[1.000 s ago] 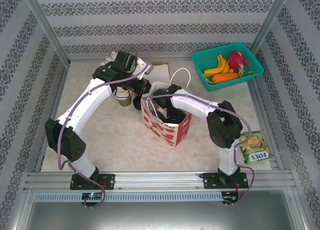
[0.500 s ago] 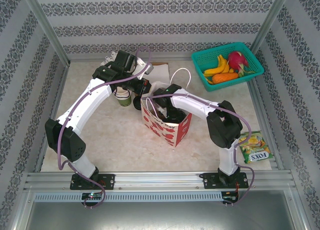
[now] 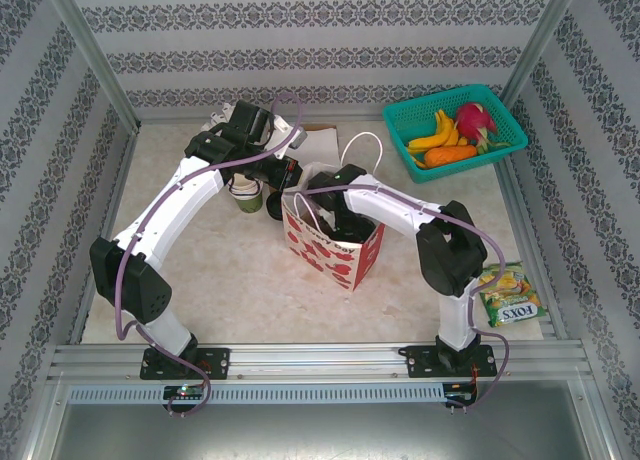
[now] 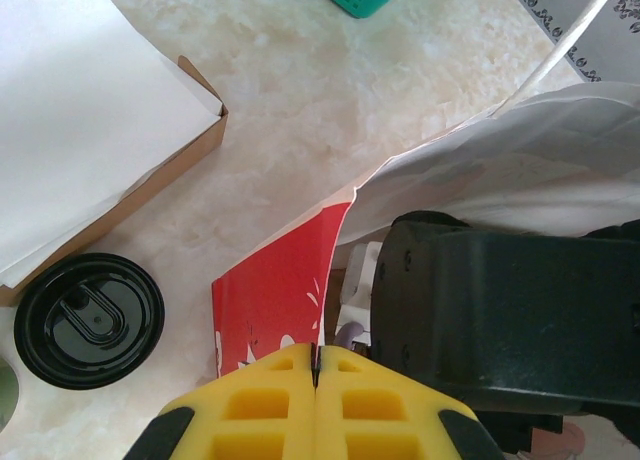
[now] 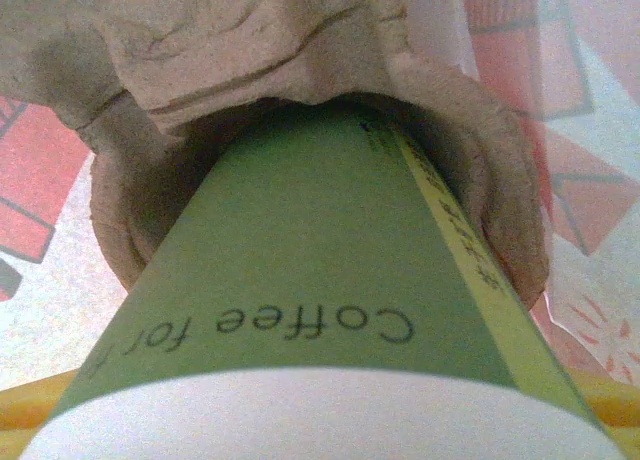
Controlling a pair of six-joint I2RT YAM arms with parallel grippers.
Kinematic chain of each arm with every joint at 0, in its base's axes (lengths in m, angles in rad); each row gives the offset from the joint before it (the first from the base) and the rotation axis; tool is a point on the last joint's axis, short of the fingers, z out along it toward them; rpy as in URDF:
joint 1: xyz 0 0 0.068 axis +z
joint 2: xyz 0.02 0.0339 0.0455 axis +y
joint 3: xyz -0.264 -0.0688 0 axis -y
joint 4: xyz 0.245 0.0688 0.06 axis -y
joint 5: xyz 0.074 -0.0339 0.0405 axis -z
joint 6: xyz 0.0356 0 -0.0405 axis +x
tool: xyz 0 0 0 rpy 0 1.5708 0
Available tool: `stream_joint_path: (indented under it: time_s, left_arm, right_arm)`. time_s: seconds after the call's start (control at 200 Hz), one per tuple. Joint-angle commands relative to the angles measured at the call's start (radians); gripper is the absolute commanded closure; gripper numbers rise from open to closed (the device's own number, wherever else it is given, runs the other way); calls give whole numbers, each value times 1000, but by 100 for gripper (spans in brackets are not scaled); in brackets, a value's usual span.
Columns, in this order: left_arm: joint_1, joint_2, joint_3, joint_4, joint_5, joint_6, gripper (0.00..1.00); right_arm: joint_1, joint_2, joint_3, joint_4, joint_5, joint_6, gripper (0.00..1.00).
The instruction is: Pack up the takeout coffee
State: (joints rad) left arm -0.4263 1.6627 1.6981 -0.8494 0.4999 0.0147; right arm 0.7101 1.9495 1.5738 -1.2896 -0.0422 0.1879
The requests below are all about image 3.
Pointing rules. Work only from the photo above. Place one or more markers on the stack of green paper cups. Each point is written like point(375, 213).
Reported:
point(250, 200)

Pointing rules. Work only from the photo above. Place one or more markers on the white paper bag red print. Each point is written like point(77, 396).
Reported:
point(320, 255)

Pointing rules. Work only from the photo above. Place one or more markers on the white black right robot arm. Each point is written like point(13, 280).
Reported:
point(390, 205)

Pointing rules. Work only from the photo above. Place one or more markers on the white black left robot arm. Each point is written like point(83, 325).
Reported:
point(175, 205)

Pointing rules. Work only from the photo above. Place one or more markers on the teal plastic mesh basket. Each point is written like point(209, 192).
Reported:
point(400, 115)

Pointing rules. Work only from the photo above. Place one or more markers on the yellow banana bunch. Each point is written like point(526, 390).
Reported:
point(435, 137)

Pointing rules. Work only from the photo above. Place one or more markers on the orange toy fruit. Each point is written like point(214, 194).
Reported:
point(450, 155)

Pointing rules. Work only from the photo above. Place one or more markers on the pink dragon fruit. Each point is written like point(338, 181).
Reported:
point(475, 122)

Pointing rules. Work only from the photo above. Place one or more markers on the green Fox's candy bag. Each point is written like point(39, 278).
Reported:
point(515, 300)

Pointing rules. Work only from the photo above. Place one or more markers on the small black circuit board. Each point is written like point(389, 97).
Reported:
point(185, 391)
point(460, 394)

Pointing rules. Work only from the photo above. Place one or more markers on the grey sheet metal panel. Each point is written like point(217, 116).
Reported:
point(320, 435)

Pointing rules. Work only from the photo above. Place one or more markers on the aluminium table side rail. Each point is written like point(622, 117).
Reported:
point(107, 205)
point(530, 225)

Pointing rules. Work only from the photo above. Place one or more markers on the aluminium frame post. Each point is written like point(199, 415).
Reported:
point(542, 40)
point(85, 40)

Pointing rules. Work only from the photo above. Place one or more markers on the aluminium mounting rail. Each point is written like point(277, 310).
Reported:
point(320, 360)

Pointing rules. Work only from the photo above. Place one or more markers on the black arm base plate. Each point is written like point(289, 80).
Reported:
point(422, 362)
point(215, 362)

